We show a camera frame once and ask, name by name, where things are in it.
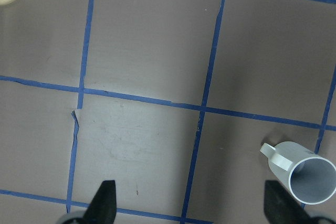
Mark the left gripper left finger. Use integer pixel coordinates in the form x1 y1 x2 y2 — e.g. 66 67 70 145
83 180 117 224

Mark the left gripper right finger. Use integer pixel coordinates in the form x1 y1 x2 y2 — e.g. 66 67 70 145
264 180 315 223

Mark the grey plastic cup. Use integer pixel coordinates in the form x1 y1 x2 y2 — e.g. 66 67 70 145
260 141 335 205

